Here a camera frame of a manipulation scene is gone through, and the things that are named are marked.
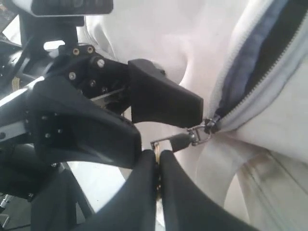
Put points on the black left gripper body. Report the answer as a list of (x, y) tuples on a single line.
[(50, 48)]

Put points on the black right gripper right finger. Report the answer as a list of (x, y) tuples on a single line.
[(186, 207)]

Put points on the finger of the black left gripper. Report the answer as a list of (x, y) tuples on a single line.
[(155, 98), (66, 126)]

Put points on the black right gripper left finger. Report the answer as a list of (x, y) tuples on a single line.
[(133, 208)]

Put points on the cream duffel bag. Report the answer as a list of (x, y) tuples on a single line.
[(248, 60)]

